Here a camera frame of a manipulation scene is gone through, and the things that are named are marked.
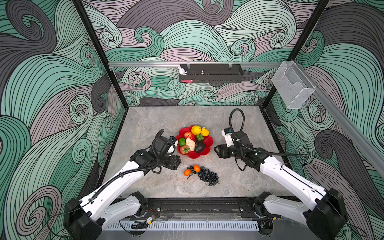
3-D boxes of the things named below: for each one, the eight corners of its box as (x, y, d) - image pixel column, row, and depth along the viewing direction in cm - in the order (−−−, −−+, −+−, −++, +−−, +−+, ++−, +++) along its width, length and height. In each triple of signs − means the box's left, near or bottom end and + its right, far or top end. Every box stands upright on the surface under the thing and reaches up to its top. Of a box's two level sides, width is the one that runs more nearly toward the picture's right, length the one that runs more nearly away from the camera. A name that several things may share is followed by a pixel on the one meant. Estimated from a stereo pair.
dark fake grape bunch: (197, 178, 85) (197, 175, 82) (201, 168, 89) (202, 165, 86) (216, 189, 82) (218, 186, 78) (220, 178, 85) (222, 176, 82)
